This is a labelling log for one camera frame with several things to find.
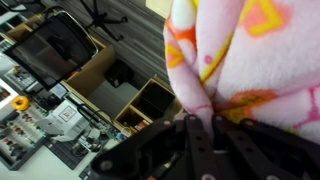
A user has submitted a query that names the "wooden shelf unit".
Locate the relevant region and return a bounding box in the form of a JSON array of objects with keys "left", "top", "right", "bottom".
[{"left": 4, "top": 13, "right": 185, "bottom": 135}]

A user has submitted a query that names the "white cardboard box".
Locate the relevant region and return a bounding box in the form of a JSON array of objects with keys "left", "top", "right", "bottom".
[{"left": 52, "top": 99, "right": 92, "bottom": 135}]

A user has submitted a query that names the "black mesh office chair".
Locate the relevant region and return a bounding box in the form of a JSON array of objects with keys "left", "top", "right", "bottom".
[{"left": 3, "top": 0, "right": 130, "bottom": 92}]

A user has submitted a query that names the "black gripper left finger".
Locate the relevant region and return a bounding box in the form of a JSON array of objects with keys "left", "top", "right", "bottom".
[{"left": 89, "top": 114, "right": 221, "bottom": 180}]

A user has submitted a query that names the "yellow tape roll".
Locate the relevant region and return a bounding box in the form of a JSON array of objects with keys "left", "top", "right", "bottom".
[{"left": 12, "top": 95, "right": 31, "bottom": 112}]

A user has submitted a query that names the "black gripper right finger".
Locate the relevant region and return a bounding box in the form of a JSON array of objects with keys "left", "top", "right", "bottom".
[{"left": 211, "top": 114, "right": 320, "bottom": 180}]

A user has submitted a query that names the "pink patterned fleece blanket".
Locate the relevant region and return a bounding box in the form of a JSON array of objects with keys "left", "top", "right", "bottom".
[{"left": 163, "top": 0, "right": 320, "bottom": 146}]

